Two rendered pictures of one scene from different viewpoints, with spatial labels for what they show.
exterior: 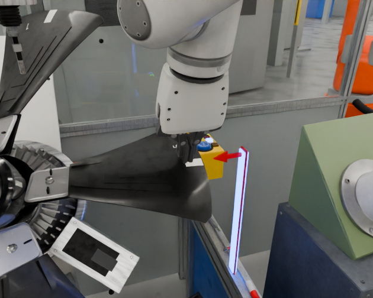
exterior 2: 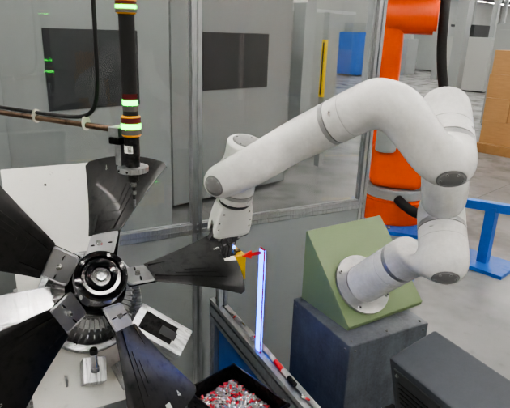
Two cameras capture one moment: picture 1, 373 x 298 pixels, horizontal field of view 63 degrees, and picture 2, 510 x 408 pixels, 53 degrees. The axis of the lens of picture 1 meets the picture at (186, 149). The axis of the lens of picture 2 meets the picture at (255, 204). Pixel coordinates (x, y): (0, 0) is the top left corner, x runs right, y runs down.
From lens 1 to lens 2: 82 cm
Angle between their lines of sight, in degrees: 13
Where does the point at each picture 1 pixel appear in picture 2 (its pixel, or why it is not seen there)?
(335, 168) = (332, 262)
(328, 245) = (331, 323)
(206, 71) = (241, 204)
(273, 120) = (291, 227)
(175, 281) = not seen: outside the picture
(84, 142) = not seen: hidden behind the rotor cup
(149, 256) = not seen: hidden behind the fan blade
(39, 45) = (122, 183)
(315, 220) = (321, 306)
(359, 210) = (350, 293)
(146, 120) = (161, 232)
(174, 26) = (232, 192)
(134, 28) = (214, 190)
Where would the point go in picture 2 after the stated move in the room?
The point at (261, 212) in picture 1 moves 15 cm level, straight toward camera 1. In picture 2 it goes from (286, 332) to (283, 350)
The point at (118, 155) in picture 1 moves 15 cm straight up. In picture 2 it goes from (176, 256) to (176, 201)
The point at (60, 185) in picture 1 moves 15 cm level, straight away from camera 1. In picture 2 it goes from (146, 275) to (121, 254)
